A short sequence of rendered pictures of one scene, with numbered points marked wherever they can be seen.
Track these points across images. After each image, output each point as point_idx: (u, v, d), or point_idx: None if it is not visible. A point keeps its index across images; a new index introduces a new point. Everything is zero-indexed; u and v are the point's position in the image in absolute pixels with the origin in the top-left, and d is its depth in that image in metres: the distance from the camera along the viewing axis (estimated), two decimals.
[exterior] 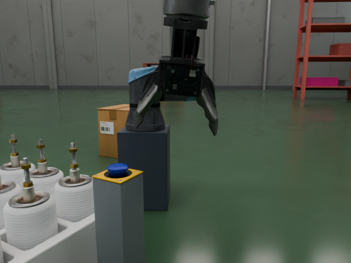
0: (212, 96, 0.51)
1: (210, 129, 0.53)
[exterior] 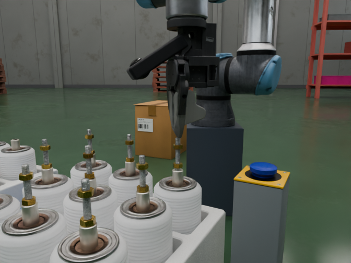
0: None
1: (178, 130, 0.54)
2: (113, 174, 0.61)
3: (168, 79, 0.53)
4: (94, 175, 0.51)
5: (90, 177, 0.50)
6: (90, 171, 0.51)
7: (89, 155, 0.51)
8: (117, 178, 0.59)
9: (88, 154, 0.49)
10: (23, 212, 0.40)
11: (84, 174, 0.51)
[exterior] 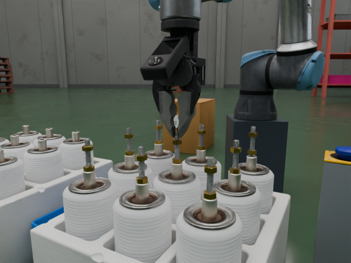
0: (160, 101, 0.55)
1: (174, 130, 0.55)
2: (186, 162, 0.65)
3: None
4: (172, 159, 0.56)
5: (175, 159, 0.57)
6: (176, 158, 0.55)
7: (177, 144, 0.54)
8: (191, 164, 0.64)
9: None
10: (138, 190, 0.45)
11: (180, 158, 0.56)
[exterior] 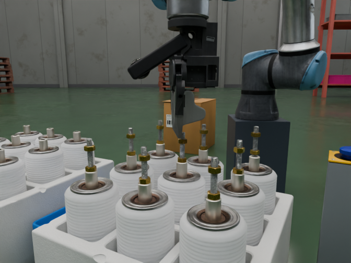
0: None
1: (178, 130, 0.54)
2: (188, 162, 0.65)
3: (170, 79, 0.54)
4: (186, 158, 0.56)
5: (186, 160, 0.56)
6: (180, 156, 0.56)
7: (178, 141, 0.56)
8: (194, 164, 0.63)
9: (187, 139, 0.55)
10: (141, 190, 0.45)
11: (180, 158, 0.55)
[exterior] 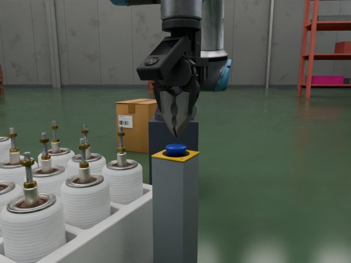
0: (162, 102, 0.55)
1: (176, 130, 0.55)
2: (71, 158, 0.72)
3: (165, 79, 0.52)
4: (50, 156, 0.63)
5: (49, 157, 0.63)
6: (45, 154, 0.63)
7: (42, 141, 0.63)
8: (73, 160, 0.71)
9: (47, 139, 0.62)
10: None
11: (42, 156, 0.62)
